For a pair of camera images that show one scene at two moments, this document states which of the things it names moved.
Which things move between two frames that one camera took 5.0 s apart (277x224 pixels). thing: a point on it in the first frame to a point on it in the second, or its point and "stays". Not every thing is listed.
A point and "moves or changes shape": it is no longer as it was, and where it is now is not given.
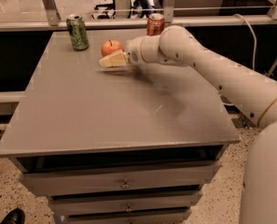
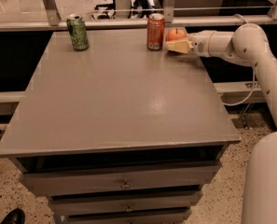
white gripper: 133,52 to 200,44
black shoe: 15,217 stays
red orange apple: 111,46 moves or changes shape
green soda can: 77,32 stays
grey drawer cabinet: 135,145 stays
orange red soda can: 156,23 stays
